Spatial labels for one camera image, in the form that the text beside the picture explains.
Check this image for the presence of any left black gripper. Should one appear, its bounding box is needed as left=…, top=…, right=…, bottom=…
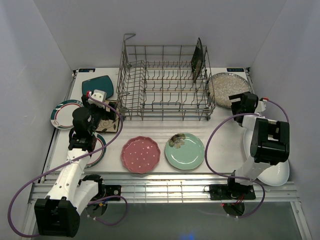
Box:
left=81, top=96, right=117, bottom=135

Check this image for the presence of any speckled beige round plate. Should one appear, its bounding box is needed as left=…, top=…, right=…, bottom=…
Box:
left=208, top=72, right=253, bottom=109

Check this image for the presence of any black square floral plate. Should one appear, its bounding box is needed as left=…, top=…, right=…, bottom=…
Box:
left=191, top=38, right=204, bottom=83

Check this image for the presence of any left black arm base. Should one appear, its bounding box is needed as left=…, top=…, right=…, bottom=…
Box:
left=81, top=174, right=122, bottom=201

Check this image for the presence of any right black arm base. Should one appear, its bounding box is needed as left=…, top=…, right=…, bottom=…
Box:
left=203, top=184, right=256, bottom=201

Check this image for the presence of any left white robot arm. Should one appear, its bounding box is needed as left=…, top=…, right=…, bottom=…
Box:
left=34, top=90, right=116, bottom=238

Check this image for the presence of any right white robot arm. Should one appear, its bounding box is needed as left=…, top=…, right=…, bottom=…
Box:
left=225, top=91, right=290, bottom=199

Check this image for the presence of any cream square flower plate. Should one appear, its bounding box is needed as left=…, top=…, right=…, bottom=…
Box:
left=96, top=107, right=120, bottom=134

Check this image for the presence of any right logo sticker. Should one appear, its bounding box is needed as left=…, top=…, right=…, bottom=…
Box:
left=226, top=67, right=245, bottom=73

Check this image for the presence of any logo sticker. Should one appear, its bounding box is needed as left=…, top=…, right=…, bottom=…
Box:
left=78, top=68, right=96, bottom=73
left=226, top=67, right=245, bottom=73

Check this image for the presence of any round plate red teal rim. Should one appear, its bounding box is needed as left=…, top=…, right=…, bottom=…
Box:
left=85, top=133, right=107, bottom=168

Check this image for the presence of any teal square plate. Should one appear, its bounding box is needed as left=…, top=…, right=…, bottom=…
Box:
left=81, top=75, right=114, bottom=99

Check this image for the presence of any left logo sticker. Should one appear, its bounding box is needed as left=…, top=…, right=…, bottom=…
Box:
left=78, top=68, right=96, bottom=73

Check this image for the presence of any pink dotted scalloped plate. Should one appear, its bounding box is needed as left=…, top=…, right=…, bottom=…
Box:
left=120, top=136, right=161, bottom=174

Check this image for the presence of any white oval platter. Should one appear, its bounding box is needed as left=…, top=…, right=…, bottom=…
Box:
left=243, top=129, right=290, bottom=187

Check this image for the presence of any mint green flower plate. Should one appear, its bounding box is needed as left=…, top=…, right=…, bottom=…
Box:
left=164, top=132, right=205, bottom=171

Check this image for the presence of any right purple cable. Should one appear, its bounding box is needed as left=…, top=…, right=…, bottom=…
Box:
left=198, top=98, right=291, bottom=219

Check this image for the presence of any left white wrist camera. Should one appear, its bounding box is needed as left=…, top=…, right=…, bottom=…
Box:
left=86, top=89, right=107, bottom=108

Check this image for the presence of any grey wire dish rack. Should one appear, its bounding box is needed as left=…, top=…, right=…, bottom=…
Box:
left=116, top=33, right=216, bottom=121

